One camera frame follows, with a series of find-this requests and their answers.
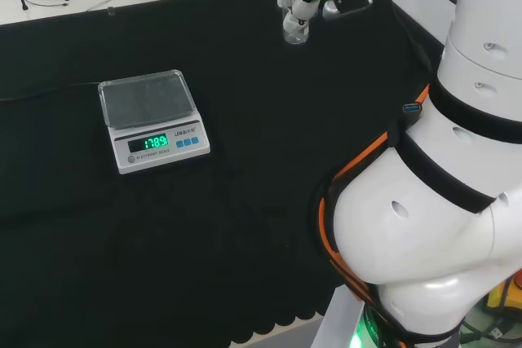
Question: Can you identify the white electronic balance steel pan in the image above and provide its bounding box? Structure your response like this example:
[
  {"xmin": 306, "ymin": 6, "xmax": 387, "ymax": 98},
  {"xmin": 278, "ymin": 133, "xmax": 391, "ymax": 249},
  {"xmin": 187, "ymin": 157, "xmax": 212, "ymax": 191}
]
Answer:
[{"xmin": 96, "ymin": 68, "xmax": 212, "ymax": 176}]

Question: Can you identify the black bench cloth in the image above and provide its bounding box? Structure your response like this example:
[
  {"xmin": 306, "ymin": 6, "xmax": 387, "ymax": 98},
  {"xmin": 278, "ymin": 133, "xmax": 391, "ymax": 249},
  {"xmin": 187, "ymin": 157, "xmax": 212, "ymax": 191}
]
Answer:
[{"xmin": 0, "ymin": 0, "xmax": 449, "ymax": 348}]

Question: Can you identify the yellow stop button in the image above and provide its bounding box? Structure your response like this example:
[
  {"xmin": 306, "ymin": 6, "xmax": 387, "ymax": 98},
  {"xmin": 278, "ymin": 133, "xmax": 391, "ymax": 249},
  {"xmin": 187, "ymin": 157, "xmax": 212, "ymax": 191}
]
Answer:
[{"xmin": 486, "ymin": 268, "xmax": 522, "ymax": 313}]

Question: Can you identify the black USB cable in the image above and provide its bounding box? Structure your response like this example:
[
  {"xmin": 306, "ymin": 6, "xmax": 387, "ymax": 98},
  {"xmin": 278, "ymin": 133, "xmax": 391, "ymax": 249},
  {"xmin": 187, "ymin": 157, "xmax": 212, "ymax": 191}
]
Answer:
[{"xmin": 459, "ymin": 318, "xmax": 507, "ymax": 344}]

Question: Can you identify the orange cable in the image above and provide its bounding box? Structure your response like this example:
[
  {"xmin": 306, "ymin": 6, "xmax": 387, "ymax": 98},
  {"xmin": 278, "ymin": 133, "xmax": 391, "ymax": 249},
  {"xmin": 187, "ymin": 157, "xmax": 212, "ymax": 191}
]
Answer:
[{"xmin": 318, "ymin": 83, "xmax": 431, "ymax": 327}]

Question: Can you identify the small clear glass beaker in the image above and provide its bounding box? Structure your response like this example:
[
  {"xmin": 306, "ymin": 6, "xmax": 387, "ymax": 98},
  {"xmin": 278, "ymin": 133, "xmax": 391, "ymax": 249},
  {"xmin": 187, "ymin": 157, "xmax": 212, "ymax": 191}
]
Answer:
[{"xmin": 281, "ymin": 5, "xmax": 311, "ymax": 46}]

